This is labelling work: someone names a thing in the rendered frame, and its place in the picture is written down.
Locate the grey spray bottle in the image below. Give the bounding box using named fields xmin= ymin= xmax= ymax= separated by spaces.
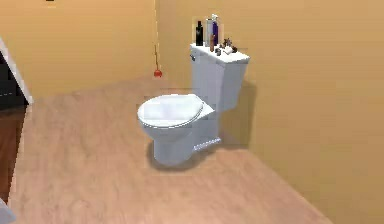
xmin=205 ymin=13 xmax=219 ymax=48

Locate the purple bottle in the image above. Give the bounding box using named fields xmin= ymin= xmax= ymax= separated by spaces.
xmin=212 ymin=20 xmax=220 ymax=46

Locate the white toilet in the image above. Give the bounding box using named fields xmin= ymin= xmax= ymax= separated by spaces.
xmin=136 ymin=43 xmax=251 ymax=167

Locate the small dark trinket cluster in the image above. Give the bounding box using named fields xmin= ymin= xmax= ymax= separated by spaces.
xmin=215 ymin=37 xmax=239 ymax=57

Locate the black bottle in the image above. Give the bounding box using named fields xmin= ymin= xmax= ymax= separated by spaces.
xmin=195 ymin=20 xmax=204 ymax=47

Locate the red toilet plunger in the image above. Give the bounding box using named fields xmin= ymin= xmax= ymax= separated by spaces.
xmin=153 ymin=44 xmax=164 ymax=79

